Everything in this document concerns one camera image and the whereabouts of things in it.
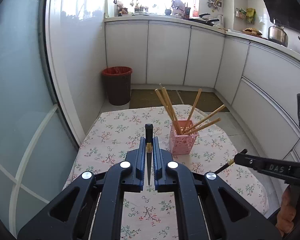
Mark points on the steel kettle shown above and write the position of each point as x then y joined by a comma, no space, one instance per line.
277,34

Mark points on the pink perforated utensil holder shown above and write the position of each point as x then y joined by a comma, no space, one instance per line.
181,144

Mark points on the wooden chopstick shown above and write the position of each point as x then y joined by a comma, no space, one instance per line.
159,95
171,111
192,110
206,118
203,126

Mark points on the dark trash bin red liner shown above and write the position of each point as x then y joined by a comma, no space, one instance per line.
117,81

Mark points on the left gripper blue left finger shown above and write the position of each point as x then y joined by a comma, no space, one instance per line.
140,164

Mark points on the black chopstick gold band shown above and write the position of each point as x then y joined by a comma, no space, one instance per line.
149,147
229,163

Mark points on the woven basket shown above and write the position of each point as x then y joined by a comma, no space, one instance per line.
252,32

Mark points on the right hand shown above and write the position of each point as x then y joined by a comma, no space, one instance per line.
286,214

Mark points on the black frying pan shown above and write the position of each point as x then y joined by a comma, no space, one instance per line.
203,19

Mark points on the green cutting board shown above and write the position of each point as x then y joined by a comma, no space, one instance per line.
106,12

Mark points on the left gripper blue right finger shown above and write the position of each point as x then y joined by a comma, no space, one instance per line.
157,162

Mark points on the yellow green snack bag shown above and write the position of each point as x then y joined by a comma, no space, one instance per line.
250,15

